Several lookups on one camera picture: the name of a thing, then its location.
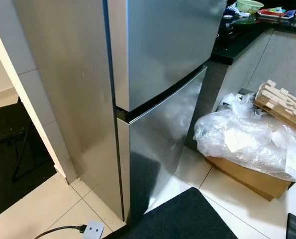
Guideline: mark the steel fridge body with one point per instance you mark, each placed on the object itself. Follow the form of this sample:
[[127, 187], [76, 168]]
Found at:
[[63, 74]]

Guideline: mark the wooden slatted rack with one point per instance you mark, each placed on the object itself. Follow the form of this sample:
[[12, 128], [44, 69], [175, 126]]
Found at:
[[282, 107]]

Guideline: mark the large clear plastic sheeting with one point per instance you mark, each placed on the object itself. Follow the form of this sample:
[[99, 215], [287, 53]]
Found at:
[[247, 139]]

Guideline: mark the grey kitchen cabinet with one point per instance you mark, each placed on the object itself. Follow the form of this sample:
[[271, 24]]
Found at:
[[277, 59]]

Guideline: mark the brown cardboard box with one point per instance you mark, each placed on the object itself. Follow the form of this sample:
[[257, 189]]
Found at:
[[252, 179]]

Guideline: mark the black kitchen countertop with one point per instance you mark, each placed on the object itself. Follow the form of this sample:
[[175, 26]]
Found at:
[[237, 40]]

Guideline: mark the red tray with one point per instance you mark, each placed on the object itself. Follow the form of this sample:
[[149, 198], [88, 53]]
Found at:
[[269, 14]]

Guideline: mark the green plastic basket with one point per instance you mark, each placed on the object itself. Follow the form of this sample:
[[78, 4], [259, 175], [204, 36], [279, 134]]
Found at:
[[249, 6]]

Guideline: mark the steel freezer door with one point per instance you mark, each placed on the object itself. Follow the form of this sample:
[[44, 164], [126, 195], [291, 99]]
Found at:
[[167, 45]]

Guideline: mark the black folding stool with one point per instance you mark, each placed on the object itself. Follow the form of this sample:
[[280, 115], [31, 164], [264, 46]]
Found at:
[[6, 122]]

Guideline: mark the black gym floor mat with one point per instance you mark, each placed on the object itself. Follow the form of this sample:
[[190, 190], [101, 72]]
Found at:
[[3, 194]]

